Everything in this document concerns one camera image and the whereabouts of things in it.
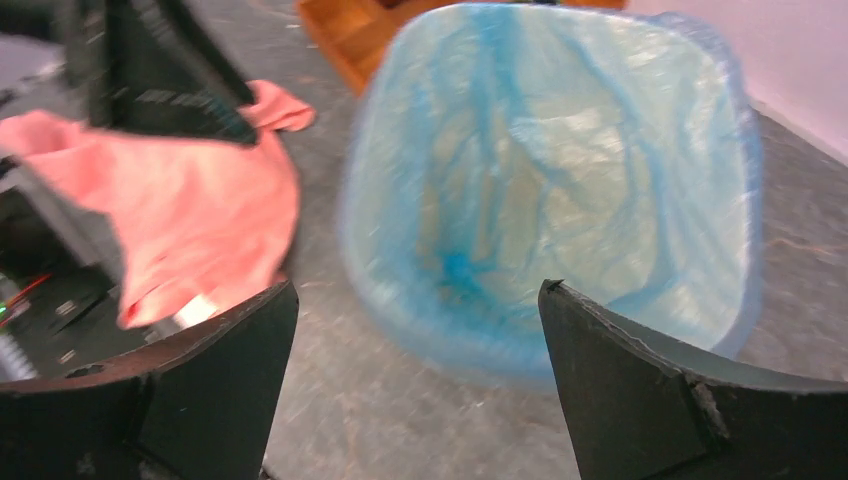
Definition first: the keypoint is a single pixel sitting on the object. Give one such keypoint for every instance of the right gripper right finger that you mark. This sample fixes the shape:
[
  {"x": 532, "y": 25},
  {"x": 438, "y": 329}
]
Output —
[{"x": 640, "y": 404}]

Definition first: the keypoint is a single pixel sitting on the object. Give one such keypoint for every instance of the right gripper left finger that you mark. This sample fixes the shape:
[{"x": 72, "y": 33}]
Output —
[{"x": 198, "y": 404}]

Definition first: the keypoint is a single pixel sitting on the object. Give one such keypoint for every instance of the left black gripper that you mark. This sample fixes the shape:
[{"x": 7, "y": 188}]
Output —
[{"x": 150, "y": 68}]

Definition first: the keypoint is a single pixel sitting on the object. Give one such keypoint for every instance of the blue plastic trash bag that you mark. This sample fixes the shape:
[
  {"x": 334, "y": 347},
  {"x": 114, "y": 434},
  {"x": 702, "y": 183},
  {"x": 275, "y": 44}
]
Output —
[{"x": 500, "y": 145}]

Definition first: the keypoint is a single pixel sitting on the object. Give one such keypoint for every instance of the pink cloth shirt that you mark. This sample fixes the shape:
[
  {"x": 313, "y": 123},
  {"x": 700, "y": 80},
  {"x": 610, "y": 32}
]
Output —
[{"x": 203, "y": 225}]

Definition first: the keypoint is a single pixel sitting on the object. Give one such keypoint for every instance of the orange wooden divided tray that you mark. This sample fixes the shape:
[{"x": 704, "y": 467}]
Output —
[{"x": 358, "y": 33}]

